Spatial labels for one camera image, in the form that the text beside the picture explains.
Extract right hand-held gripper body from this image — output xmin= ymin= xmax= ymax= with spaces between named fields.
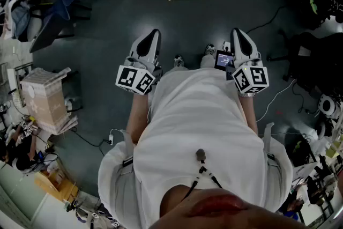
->
xmin=230 ymin=28 xmax=270 ymax=95

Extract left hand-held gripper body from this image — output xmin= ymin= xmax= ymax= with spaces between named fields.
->
xmin=115 ymin=28 xmax=163 ymax=95

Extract person's right forearm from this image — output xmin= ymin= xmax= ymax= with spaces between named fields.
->
xmin=237 ymin=95 xmax=259 ymax=136

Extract person's left forearm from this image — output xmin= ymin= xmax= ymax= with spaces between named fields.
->
xmin=125 ymin=91 xmax=155 ymax=144

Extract small black monitor screen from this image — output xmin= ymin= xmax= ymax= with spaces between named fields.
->
xmin=214 ymin=49 xmax=235 ymax=71

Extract person's light grey trousers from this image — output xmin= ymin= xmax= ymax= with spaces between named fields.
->
xmin=162 ymin=54 xmax=215 ymax=73

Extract person's left shoe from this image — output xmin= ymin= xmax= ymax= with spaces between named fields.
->
xmin=173 ymin=54 xmax=185 ymax=68

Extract person's shoe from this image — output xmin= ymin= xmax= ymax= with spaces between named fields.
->
xmin=173 ymin=54 xmax=185 ymax=68
xmin=204 ymin=43 xmax=217 ymax=57

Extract person's right shoe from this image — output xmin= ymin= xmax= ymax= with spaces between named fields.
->
xmin=204 ymin=43 xmax=217 ymax=57

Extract person's white shirt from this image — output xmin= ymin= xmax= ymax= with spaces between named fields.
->
xmin=98 ymin=67 xmax=294 ymax=229

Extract black office chair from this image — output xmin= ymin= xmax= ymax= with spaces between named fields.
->
xmin=267 ymin=31 xmax=343 ymax=95

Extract white round device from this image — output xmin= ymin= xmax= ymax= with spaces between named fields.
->
xmin=317 ymin=93 xmax=343 ymax=119

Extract grey clip-on microphone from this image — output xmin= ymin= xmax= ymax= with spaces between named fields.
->
xmin=195 ymin=149 xmax=207 ymax=164

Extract pale patterned cardboard box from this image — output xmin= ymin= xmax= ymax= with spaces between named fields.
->
xmin=19 ymin=67 xmax=79 ymax=136

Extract neon green object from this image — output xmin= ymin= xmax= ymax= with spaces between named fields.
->
xmin=306 ymin=0 xmax=319 ymax=15

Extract black bag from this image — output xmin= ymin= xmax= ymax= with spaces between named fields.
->
xmin=304 ymin=0 xmax=343 ymax=31

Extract white metal rack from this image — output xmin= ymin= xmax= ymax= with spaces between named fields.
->
xmin=6 ymin=61 xmax=35 ymax=108

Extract grey-blue cloth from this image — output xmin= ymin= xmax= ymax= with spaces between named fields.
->
xmin=10 ymin=4 xmax=32 ymax=39

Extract wooden crate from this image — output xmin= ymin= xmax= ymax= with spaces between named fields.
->
xmin=34 ymin=168 xmax=80 ymax=202

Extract person's face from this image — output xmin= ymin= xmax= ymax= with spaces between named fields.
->
xmin=158 ymin=186 xmax=313 ymax=229

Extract white floor cable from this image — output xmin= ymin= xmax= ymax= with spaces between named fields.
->
xmin=255 ymin=78 xmax=296 ymax=123

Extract black floor cable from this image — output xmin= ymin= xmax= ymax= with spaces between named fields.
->
xmin=245 ymin=5 xmax=288 ymax=35

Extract black and white lanyard cord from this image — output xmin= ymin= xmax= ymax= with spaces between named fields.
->
xmin=187 ymin=165 xmax=223 ymax=197

